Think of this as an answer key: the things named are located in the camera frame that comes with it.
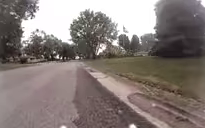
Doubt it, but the grass verge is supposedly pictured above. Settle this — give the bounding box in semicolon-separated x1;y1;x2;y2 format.
84;55;205;105

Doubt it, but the large broad-crowned tree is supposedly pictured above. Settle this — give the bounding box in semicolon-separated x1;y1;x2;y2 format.
69;8;119;60

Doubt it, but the pale concrete kerb gutter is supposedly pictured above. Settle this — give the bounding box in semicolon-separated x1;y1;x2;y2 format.
79;61;205;128

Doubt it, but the flag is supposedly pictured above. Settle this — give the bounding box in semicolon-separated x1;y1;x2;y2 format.
122;25;130;35

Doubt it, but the grey asphalt road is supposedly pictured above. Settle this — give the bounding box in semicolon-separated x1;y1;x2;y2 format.
0;60;158;128

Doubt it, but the group of trees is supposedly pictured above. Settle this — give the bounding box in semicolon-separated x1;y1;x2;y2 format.
117;32;158;54

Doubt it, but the tall dark tree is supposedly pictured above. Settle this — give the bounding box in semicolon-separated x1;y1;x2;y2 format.
0;0;40;64

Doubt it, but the dark dense tree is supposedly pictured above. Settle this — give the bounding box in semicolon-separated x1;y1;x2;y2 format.
152;0;205;58

